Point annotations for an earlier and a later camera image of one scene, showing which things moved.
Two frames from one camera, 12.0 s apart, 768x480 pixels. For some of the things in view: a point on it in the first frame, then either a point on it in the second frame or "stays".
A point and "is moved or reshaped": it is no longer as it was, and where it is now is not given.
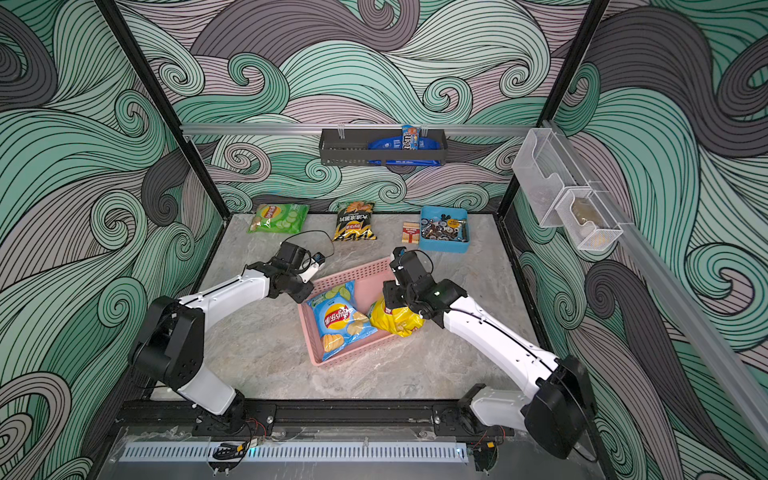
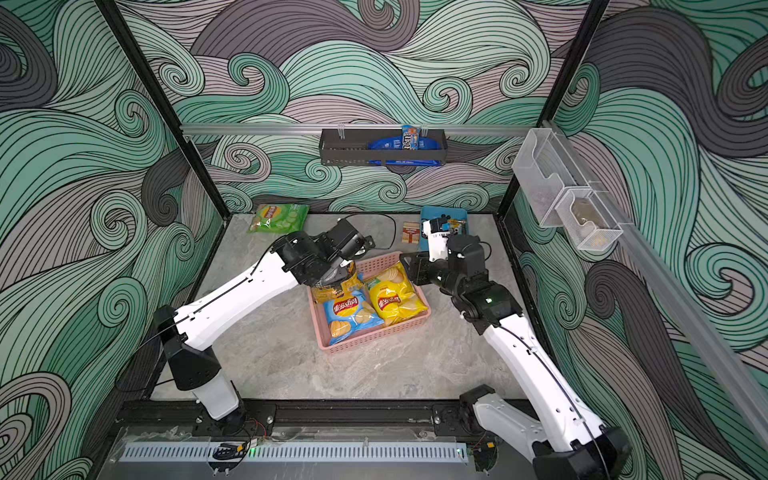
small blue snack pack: [410, 137] stays
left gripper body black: [297, 288] to [333, 275]
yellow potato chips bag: [401, 321] is moved or reshaped
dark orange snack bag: [354, 222] to [323, 293]
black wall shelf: [349, 147] stays
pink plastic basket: [370, 279] to [363, 267]
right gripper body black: [401, 295] to [434, 271]
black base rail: [477, 416] stays
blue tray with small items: [444, 229] stays
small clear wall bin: [587, 222] stays
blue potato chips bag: [339, 322] is moved or reshaped
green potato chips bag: [279, 218] stays
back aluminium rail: [366, 130] stays
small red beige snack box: [411, 232] stays
